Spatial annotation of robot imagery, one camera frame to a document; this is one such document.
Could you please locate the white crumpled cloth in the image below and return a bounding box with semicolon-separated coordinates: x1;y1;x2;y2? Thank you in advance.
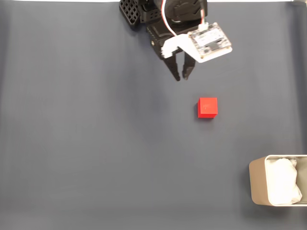
266;157;303;206

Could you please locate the long red-white servo wire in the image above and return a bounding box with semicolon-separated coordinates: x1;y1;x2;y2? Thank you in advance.
161;0;180;38

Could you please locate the beige rounded box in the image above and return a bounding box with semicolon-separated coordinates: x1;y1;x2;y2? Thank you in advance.
248;154;307;207

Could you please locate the camera board on white mount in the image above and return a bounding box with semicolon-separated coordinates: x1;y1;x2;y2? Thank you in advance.
161;22;233;64

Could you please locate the red cube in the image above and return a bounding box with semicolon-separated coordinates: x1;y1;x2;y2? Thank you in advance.
197;97;218;119

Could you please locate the dark blue table mat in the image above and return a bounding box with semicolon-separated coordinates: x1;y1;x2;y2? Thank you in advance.
0;1;307;230

